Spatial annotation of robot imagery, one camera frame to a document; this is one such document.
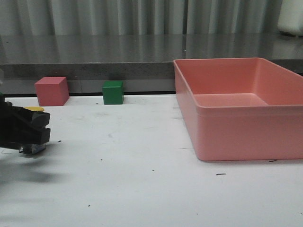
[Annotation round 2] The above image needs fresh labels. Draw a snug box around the grey stone counter ledge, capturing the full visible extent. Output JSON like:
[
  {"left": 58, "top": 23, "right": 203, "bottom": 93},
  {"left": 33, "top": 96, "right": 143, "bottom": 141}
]
[{"left": 0, "top": 33, "right": 303, "bottom": 96}]

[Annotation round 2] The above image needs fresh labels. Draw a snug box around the pink plastic bin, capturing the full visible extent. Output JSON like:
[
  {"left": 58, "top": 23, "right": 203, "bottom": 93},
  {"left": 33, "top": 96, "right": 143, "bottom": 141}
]
[{"left": 173, "top": 58, "right": 303, "bottom": 161}]

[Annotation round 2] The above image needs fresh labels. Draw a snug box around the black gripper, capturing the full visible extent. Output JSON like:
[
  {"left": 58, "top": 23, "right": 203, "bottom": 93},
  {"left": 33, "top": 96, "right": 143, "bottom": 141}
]
[{"left": 0, "top": 94, "right": 51, "bottom": 149}]

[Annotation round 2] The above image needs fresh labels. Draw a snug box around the pink cube block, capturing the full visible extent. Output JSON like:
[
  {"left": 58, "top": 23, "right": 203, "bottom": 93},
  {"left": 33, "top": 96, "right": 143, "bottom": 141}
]
[{"left": 34, "top": 77, "right": 70, "bottom": 106}]

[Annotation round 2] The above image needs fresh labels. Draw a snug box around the green cube block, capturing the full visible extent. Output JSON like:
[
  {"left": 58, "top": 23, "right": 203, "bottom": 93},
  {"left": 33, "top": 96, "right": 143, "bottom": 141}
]
[{"left": 102, "top": 80, "right": 124, "bottom": 105}]

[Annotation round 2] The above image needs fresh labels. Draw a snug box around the yellow push button switch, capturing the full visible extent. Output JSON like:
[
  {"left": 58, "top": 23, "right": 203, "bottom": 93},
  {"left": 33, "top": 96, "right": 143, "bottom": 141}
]
[{"left": 19, "top": 106, "right": 46, "bottom": 154}]

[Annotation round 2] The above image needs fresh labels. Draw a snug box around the white container on counter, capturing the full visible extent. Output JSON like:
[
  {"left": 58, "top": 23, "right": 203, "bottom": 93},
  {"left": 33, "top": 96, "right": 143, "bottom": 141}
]
[{"left": 277, "top": 0, "right": 303, "bottom": 36}]

